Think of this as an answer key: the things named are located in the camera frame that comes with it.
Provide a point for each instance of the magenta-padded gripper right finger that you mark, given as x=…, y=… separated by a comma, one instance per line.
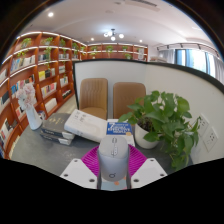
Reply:
x=148, y=170

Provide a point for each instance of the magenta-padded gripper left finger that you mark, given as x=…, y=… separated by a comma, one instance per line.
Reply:
x=78, y=171

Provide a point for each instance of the white computer mouse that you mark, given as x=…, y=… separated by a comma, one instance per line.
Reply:
x=113, y=156

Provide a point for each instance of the thick dark grey book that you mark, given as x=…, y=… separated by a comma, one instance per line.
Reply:
x=55, y=138
x=56, y=123

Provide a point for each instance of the thick white book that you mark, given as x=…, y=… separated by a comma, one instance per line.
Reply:
x=85, y=125

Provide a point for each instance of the blue-covered white book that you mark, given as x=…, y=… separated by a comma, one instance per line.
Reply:
x=119, y=128

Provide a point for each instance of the green plant in white pot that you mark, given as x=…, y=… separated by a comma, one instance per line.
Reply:
x=163, y=116

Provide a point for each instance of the white jug vase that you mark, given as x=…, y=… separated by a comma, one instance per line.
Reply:
x=33, y=118

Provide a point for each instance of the tan upholstered chair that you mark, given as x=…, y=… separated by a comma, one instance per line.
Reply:
x=128, y=96
x=93, y=96

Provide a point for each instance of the pink and white flower bouquet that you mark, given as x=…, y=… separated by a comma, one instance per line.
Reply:
x=26, y=95

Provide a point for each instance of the tall wooden bookshelf unit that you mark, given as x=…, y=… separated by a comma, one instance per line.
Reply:
x=33, y=73

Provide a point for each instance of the window with curtains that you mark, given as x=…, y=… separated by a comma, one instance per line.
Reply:
x=196, y=61

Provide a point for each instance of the ceiling lamp with round bulbs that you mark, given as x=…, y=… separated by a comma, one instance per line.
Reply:
x=113, y=34

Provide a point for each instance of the white wall socket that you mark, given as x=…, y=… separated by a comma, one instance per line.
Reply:
x=203, y=126
x=210, y=139

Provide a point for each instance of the wooden wall shelf with plants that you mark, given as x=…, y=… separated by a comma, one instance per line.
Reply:
x=116, y=51

